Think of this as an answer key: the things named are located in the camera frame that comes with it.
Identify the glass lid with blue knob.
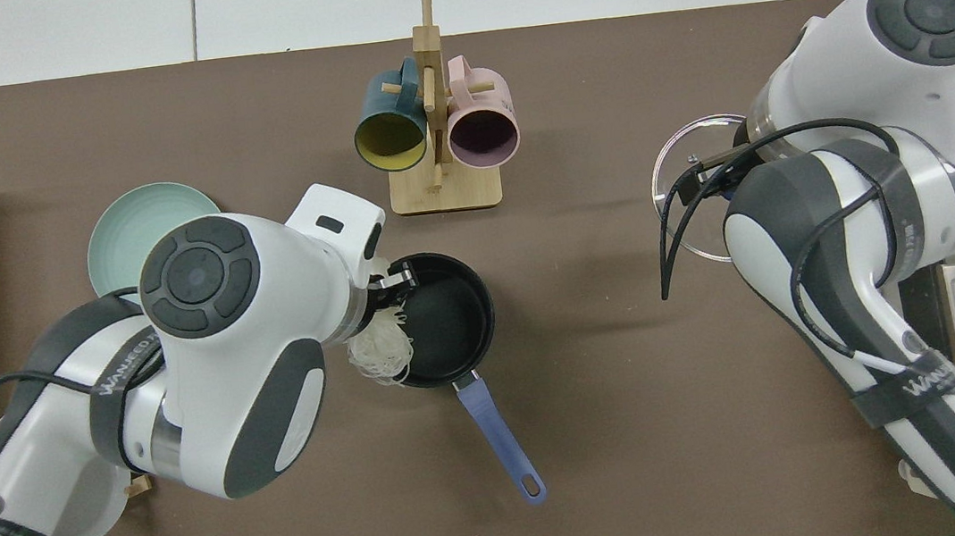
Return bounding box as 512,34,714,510
643,110,769,271

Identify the white vermicelli bundle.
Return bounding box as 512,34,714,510
337,258,420,391

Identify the pale green plate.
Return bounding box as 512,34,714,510
80,175,230,299

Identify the grey plate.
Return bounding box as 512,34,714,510
36,443,138,536

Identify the wooden cup stand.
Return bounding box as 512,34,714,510
368,0,506,219

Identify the dark teal cup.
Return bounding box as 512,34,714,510
345,56,433,177

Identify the pink cup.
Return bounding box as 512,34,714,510
439,49,524,173

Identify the brown table cloth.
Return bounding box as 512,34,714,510
0,0,955,536

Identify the black pot with blue handle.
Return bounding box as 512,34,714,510
369,242,549,521

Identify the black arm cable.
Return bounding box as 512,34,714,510
643,104,955,466
0,284,183,503

